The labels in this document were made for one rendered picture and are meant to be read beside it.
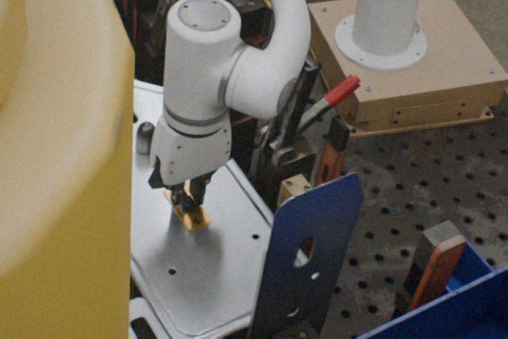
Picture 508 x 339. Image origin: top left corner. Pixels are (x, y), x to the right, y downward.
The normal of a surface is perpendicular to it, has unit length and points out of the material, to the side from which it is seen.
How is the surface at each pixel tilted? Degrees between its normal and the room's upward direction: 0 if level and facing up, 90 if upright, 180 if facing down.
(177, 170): 92
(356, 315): 0
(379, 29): 88
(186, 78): 90
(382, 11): 88
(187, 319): 0
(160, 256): 0
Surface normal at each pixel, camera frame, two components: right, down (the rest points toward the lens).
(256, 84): -0.18, 0.07
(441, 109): 0.26, 0.73
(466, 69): 0.05, -0.71
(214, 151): 0.57, 0.66
